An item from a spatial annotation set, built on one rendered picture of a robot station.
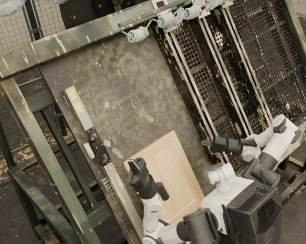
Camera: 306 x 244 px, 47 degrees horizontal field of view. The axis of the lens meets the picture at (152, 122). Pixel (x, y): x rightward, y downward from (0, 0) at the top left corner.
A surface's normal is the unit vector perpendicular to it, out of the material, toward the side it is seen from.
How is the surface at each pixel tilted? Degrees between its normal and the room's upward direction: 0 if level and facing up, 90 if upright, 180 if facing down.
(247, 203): 23
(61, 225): 0
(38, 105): 58
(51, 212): 0
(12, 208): 0
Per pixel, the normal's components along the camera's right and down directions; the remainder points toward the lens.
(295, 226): -0.07, -0.80
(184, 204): 0.53, -0.09
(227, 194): -0.32, -0.90
